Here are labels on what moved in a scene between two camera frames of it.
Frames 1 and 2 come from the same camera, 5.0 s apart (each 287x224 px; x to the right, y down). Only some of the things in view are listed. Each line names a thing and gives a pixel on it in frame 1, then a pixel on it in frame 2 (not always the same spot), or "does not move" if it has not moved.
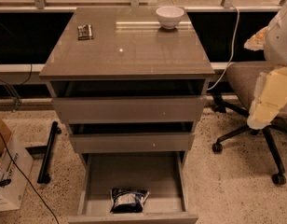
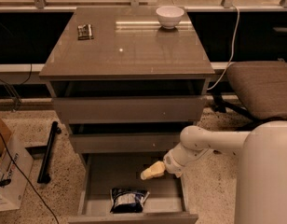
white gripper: [280, 44] -> [170, 162]
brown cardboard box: [1, 128] does not move
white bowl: [170, 16] does not move
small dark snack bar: [85, 32] does not move
